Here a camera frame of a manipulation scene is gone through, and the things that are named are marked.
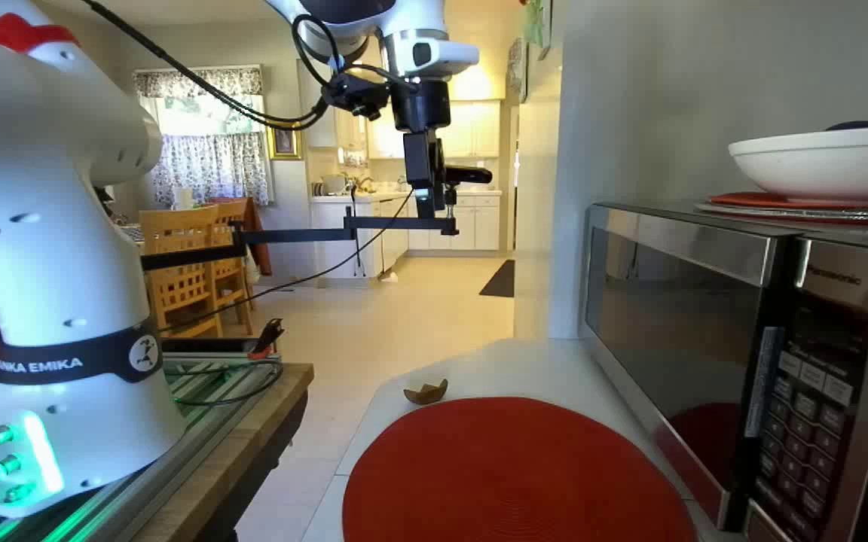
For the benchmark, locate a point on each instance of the white refrigerator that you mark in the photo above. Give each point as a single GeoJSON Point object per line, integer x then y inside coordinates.
{"type": "Point", "coordinates": [287, 213]}

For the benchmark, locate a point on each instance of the green wall decoration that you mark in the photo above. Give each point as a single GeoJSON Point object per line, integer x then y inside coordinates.
{"type": "Point", "coordinates": [539, 18]}

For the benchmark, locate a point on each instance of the red plate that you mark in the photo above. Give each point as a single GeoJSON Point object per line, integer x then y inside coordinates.
{"type": "Point", "coordinates": [807, 204]}

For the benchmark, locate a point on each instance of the brown wooden object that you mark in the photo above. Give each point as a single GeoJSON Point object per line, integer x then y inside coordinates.
{"type": "Point", "coordinates": [426, 393]}

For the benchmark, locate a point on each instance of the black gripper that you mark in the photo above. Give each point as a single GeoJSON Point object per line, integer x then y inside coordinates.
{"type": "Point", "coordinates": [423, 152]}

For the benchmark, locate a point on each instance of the white bowl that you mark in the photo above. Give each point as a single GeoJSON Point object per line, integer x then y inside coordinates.
{"type": "Point", "coordinates": [826, 160]}

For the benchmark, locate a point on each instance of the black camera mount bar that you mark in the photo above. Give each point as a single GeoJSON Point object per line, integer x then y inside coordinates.
{"type": "Point", "coordinates": [302, 232]}

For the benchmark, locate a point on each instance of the red round woven placemat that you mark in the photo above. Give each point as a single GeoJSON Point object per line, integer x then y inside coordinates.
{"type": "Point", "coordinates": [514, 471]}

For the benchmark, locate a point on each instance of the patterned window curtain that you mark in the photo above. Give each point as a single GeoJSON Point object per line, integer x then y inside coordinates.
{"type": "Point", "coordinates": [210, 152]}

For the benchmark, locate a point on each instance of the stainless steel microwave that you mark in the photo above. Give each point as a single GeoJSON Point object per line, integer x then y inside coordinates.
{"type": "Point", "coordinates": [676, 331]}

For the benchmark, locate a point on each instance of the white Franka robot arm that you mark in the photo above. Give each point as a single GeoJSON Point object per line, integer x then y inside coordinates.
{"type": "Point", "coordinates": [52, 252]}

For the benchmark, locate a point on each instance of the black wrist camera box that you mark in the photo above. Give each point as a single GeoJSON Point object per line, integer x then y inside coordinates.
{"type": "Point", "coordinates": [360, 97]}

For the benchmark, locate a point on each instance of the wooden slatted chair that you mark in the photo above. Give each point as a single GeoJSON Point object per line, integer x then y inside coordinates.
{"type": "Point", "coordinates": [187, 273]}

